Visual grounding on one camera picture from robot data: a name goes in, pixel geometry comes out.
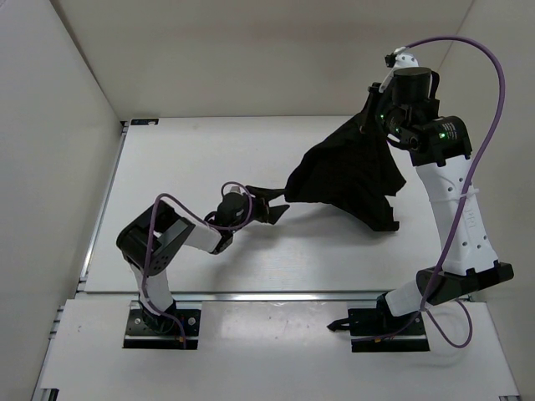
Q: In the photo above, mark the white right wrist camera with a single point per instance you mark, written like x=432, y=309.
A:
x=398, y=59

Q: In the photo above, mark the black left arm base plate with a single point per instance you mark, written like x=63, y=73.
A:
x=144, y=333

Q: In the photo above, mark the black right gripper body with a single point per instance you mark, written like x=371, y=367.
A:
x=379, y=116

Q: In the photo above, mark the aluminium table rail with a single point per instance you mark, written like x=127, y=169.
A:
x=323, y=296

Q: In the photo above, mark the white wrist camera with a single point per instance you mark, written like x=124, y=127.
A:
x=398, y=59
x=234, y=190

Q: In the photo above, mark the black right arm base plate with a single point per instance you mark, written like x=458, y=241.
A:
x=374, y=331

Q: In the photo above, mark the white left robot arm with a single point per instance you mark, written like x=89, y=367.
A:
x=150, y=242

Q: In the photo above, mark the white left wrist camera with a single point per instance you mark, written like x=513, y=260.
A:
x=234, y=190

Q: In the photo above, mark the blue left table label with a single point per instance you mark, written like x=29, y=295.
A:
x=144, y=122

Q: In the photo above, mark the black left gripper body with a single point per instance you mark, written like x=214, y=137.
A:
x=257, y=208

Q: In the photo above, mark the black pleated skirt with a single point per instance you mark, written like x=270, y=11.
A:
x=353, y=170

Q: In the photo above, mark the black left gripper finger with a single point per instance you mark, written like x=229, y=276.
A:
x=265, y=193
x=272, y=214

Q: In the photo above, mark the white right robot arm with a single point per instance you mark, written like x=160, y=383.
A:
x=468, y=263

